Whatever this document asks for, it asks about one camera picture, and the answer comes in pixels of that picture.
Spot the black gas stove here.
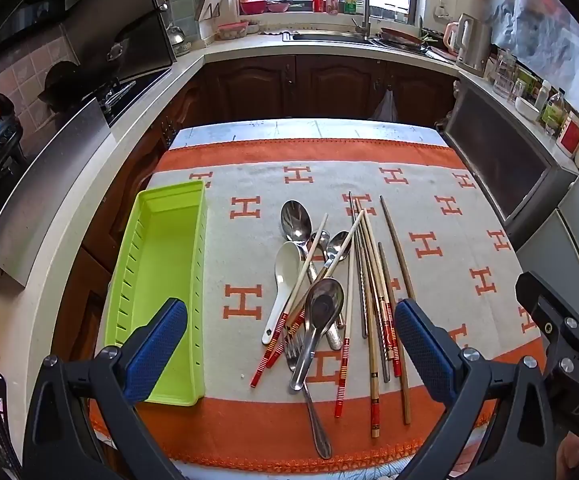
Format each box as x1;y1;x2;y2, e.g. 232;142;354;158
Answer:
99;67;175;126

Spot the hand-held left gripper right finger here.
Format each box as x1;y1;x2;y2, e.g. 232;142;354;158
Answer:
394;298;560;480

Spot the hanging plastic bag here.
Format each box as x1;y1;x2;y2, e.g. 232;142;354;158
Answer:
369;87;400;122

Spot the pale blue table cover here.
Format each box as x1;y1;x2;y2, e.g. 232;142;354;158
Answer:
168;119;447;150

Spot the bamboo chopstick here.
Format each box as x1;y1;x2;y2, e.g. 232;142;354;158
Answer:
358;209;381;439
367;209;403;380

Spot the stainless steel splash panel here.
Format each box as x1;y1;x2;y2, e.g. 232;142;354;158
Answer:
0;97;115;288

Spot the black wok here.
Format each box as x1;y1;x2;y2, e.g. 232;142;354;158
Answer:
38;60;135;111

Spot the pink bowl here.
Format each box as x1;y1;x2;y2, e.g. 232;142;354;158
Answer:
216;21;250;40

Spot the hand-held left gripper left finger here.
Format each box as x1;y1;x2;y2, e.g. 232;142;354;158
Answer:
22;297;190;480

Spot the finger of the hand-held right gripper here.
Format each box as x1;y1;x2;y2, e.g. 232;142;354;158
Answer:
514;271;579;361

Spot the small metal spoon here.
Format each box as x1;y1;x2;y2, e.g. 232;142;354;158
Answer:
312;230;351;291
308;230;333;291

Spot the pink cup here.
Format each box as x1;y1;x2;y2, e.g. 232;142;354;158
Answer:
442;22;463;56

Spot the person's right hand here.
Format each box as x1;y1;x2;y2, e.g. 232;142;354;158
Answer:
557;432;579;480

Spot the red label container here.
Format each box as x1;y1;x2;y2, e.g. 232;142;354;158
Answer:
557;110;579;156

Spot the glass jar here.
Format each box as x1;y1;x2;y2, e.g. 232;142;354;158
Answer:
492;50;517;98

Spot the metal faucet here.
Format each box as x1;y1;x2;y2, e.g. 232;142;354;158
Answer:
348;0;373;36

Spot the red-rimmed pan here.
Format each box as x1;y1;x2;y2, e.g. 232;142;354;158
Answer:
374;25;430;51

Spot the medium metal spoon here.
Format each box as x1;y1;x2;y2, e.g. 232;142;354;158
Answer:
288;277;346;392

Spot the metal chopstick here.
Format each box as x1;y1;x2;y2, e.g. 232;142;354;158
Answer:
353;199;391;383
348;191;369;339

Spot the pale cutting board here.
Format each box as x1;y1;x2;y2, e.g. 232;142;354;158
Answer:
196;0;240;41

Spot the white electric kettle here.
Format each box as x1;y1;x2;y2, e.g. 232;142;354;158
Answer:
455;12;493;78

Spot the metal sink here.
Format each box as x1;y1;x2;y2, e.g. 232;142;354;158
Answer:
284;30;430;53

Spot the small metal kettle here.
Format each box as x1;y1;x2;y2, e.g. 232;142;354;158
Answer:
166;22;192;57

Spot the metal fork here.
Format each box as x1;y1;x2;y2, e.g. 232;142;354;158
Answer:
284;332;333;461

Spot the dark wooden chopstick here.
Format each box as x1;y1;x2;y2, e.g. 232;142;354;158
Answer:
379;195;416;302
377;241;413;426

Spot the green plastic utensil tray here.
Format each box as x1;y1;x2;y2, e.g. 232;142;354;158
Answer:
103;180;209;406

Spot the large metal spoon patterned handle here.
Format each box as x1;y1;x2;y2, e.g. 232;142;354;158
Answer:
280;199;346;352

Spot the green label bottle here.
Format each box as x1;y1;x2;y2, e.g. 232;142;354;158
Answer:
539;87;567;136

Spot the orange and beige printed blanket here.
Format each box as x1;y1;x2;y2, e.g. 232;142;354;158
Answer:
89;137;553;466

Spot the white ceramic spoon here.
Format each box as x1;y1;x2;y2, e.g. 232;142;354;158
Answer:
262;241;306;345

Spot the black range hood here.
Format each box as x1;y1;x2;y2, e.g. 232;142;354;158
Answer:
0;0;177;86

